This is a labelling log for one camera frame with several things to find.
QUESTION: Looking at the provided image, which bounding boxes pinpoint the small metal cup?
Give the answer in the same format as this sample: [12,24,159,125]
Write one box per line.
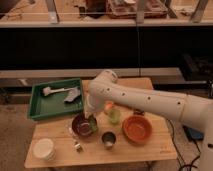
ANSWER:
[101,131,116,149]

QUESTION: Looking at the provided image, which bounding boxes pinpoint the orange fruit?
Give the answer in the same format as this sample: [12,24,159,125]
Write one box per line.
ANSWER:
[104,102,114,112]

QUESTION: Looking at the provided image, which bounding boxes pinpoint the black cable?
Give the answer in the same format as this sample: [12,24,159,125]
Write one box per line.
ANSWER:
[168,119,202,171]

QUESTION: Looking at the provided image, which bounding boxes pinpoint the light green cup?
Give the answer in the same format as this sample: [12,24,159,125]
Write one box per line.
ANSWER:
[108,108,121,124]

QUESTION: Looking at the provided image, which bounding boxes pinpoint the green plastic tray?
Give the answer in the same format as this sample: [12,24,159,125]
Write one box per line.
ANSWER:
[28,78,84,120]

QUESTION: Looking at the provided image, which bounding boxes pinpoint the brown pine cone toy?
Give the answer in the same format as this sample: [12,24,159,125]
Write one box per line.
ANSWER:
[133,109,145,116]

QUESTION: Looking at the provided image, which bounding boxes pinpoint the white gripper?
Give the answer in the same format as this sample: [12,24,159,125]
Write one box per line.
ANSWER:
[84,96,103,118]

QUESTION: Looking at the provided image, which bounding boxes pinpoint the orange bowl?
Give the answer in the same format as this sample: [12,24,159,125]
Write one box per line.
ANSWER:
[122,115,152,144]

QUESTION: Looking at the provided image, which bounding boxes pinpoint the black power box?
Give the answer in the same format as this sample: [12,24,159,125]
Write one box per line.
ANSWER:
[183,126,203,141]

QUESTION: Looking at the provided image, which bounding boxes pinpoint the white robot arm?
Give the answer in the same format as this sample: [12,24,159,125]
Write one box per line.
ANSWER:
[84,69,213,171]

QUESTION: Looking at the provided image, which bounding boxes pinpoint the white brush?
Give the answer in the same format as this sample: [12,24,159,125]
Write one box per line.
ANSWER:
[42,87,69,96]

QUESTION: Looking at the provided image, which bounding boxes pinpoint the purple bowl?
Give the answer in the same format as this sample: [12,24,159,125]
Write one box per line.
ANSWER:
[71,114,95,138]

